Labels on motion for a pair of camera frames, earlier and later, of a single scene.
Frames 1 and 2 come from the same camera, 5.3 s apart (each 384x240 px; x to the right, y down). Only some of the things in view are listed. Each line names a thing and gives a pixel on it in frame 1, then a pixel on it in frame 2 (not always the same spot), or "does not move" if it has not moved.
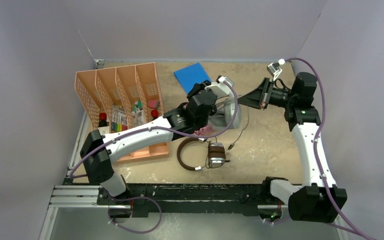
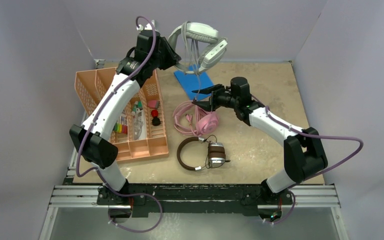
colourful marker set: x=118 y=127 does not move
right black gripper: x=259 y=98 to x=212 y=105
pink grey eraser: x=154 y=104 does not move
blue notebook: x=189 y=76 does not move
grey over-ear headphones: x=227 y=116 to x=196 y=45
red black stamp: x=154 y=113 does not move
